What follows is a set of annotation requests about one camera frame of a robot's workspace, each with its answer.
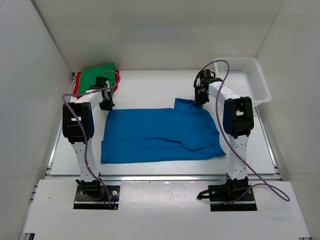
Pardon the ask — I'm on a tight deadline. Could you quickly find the blue t shirt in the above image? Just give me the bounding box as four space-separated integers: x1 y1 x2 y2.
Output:
100 98 226 164

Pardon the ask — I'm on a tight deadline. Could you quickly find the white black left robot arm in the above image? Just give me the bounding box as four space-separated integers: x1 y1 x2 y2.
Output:
62 75 117 199

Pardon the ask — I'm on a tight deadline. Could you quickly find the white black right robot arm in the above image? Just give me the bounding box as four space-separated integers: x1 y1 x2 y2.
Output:
193 69 254 200

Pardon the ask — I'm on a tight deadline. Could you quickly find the folded green t shirt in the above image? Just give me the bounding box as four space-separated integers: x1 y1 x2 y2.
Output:
76 62 118 97

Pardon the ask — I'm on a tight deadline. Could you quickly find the folded red t shirt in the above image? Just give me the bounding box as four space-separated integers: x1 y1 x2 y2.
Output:
72 69 121 101

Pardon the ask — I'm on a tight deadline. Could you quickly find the white perforated plastic basket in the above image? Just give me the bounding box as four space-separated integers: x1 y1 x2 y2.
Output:
214 56 272 107

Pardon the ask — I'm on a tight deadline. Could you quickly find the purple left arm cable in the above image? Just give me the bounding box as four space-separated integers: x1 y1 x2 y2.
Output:
61 70 121 210

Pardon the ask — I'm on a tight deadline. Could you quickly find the aluminium table rail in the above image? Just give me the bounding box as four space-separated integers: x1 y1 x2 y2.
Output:
101 174 226 181

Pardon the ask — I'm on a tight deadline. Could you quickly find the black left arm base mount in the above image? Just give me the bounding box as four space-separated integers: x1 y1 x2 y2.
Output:
73 180 121 210

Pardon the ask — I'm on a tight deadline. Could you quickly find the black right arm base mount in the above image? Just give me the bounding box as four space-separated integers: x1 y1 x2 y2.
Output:
196 180 258 212

